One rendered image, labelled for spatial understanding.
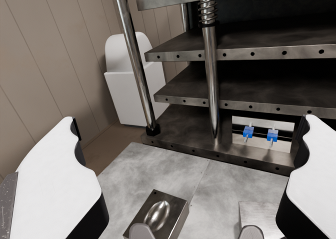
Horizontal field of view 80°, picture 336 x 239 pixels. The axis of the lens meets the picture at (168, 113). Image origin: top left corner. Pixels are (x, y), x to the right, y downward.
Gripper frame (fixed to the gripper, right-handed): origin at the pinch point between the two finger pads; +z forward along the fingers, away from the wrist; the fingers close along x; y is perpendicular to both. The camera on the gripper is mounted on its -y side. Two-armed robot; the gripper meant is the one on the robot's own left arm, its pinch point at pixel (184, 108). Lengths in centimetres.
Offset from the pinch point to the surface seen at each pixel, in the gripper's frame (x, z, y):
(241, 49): 27, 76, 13
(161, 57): -9, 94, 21
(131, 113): -63, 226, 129
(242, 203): 20, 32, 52
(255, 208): 24, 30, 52
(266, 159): 41, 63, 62
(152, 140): -17, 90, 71
